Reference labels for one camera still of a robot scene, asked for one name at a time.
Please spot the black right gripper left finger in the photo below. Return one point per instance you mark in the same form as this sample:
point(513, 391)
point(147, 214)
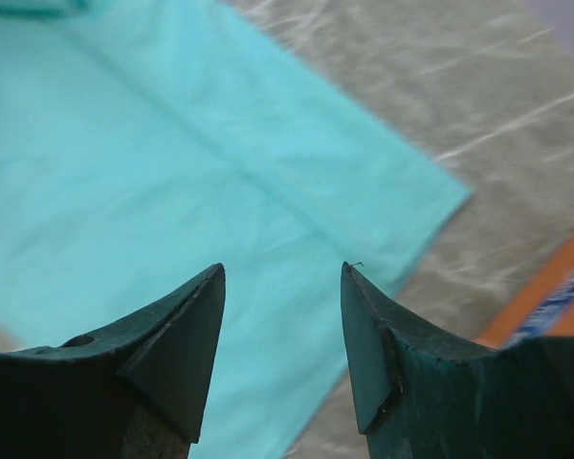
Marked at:
point(135, 388)

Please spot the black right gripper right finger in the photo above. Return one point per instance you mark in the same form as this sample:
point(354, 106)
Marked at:
point(422, 392)

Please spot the orange plastic basket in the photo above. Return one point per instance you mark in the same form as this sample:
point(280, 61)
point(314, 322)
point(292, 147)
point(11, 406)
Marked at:
point(544, 307)

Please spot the teal t shirt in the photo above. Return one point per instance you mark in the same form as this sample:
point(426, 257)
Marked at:
point(141, 141)

